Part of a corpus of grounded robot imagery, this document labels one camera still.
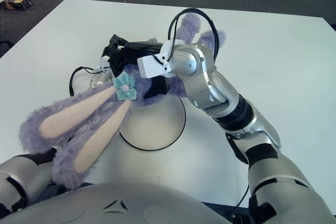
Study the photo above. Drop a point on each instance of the white plate with black rim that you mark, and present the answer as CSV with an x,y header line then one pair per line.
x,y
155,124

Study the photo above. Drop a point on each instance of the grey robot torso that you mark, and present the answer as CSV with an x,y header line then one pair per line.
x,y
118,208

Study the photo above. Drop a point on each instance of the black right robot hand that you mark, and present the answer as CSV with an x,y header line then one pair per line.
x,y
136,49

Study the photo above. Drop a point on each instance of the purple plush rabbit doll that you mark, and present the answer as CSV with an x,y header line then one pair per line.
x,y
65,119

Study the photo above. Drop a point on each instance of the black and yellow box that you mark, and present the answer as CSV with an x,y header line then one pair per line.
x,y
17,3

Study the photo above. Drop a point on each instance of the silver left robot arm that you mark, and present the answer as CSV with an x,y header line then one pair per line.
x,y
21,176

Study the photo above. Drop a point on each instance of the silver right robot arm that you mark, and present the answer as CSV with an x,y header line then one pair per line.
x,y
204,69

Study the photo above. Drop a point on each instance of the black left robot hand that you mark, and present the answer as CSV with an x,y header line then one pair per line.
x,y
111,44

